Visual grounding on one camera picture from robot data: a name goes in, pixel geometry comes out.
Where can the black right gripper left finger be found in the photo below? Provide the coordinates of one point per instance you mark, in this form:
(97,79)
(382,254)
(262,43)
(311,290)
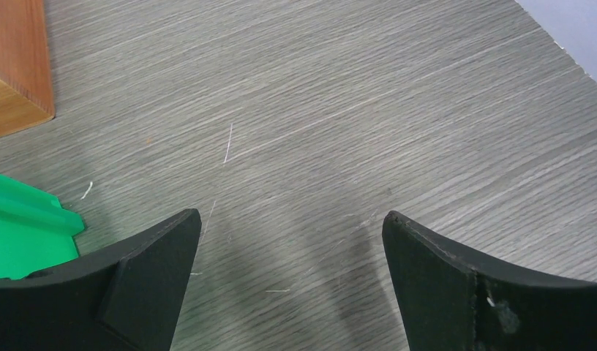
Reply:
(125,296)

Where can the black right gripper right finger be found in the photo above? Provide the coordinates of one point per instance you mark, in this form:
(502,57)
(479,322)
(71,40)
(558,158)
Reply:
(453,297)

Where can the green plastic bin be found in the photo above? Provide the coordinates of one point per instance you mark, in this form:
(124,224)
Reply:
(35,231)

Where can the orange wooden compartment tray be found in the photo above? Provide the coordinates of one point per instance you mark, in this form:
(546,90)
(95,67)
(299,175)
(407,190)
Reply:
(26,87)

